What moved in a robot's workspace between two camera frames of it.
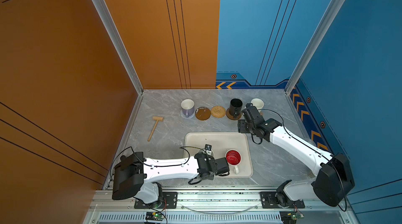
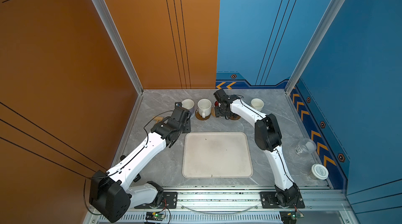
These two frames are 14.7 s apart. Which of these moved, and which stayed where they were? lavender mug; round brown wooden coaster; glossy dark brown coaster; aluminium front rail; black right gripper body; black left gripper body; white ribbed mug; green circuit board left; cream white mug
Moved: white ribbed mug; black left gripper body; black right gripper body
Stayed: cream white mug; green circuit board left; lavender mug; glossy dark brown coaster; round brown wooden coaster; aluminium front rail
